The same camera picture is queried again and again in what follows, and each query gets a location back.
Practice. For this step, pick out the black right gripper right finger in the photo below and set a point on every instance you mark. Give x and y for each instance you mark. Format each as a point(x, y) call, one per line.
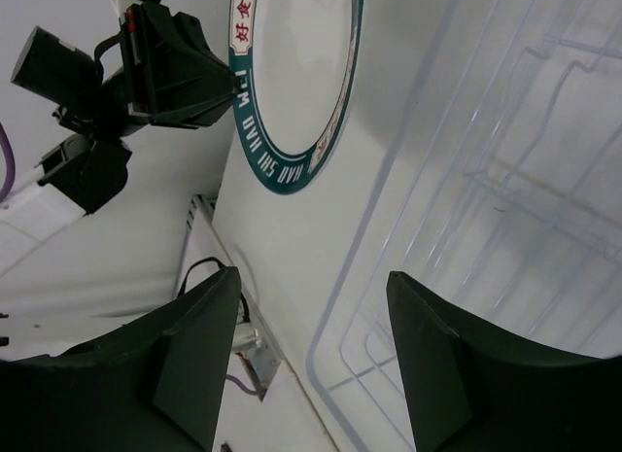
point(471, 385)

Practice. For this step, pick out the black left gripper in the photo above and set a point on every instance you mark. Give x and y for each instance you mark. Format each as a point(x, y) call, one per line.
point(170, 76)

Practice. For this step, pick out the clear wire dish rack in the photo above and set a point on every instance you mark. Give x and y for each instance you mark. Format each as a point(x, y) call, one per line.
point(501, 192)

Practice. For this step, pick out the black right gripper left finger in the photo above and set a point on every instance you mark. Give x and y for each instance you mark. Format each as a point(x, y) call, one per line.
point(154, 384)

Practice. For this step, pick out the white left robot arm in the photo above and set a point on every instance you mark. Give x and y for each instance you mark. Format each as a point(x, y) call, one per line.
point(73, 180)

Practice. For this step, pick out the green rimmed white plate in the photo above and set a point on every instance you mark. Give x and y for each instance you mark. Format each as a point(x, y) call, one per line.
point(296, 62)

